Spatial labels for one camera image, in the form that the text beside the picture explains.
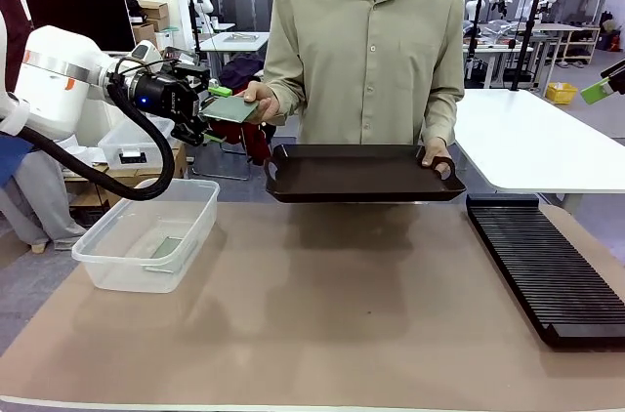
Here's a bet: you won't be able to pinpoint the large cardboard box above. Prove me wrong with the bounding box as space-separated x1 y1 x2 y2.
100 142 189 208

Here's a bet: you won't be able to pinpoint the small cardboard box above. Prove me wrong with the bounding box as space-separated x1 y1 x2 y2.
138 0 170 33
131 22 158 55

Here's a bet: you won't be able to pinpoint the black computer monitor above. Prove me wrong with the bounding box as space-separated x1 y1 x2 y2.
23 0 139 55

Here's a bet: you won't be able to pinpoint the yellow plastic crate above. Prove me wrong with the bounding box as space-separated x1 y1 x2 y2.
545 82 579 105

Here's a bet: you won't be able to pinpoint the large clear plastic bin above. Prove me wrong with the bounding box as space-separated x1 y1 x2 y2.
71 178 222 295

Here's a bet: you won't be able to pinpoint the dark brown serving tray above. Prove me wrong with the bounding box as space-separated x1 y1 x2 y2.
264 143 468 205

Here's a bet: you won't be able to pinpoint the background person grey trousers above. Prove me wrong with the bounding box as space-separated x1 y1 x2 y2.
0 0 88 253

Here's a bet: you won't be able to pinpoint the dark purple bag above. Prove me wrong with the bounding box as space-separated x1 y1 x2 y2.
218 53 268 92

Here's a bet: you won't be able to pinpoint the white background desk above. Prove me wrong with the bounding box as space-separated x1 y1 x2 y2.
198 30 271 55

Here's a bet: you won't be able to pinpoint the wooden shelf unit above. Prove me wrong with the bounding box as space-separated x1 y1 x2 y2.
534 22 602 67

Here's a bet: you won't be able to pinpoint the black tripod stand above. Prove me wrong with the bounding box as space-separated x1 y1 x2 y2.
509 0 549 92

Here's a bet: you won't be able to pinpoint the black slotted PCB rack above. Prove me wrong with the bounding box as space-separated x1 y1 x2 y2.
465 192 625 350

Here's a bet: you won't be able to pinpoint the person right hand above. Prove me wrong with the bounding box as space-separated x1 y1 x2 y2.
242 81 283 122

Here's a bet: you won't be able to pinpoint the person torso beige shirt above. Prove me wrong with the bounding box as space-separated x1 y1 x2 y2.
262 0 466 149

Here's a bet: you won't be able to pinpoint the person right forearm beige sleeve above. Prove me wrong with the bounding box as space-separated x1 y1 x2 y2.
263 60 307 118

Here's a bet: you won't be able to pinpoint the person left forearm beige sleeve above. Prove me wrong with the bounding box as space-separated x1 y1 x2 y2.
422 84 466 145

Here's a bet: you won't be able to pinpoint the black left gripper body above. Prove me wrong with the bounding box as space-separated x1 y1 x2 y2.
127 67 202 126

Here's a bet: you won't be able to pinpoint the small clear lidded box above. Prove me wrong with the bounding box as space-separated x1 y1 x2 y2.
97 115 179 171

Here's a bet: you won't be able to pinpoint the white table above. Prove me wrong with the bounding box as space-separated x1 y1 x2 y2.
451 88 625 194

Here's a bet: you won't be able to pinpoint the green PCB board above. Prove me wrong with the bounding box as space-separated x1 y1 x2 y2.
200 96 261 125
149 234 186 261

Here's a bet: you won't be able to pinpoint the grey crate with items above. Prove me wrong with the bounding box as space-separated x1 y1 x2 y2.
159 46 198 66

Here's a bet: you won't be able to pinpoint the person left hand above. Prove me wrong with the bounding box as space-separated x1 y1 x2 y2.
420 135 452 176

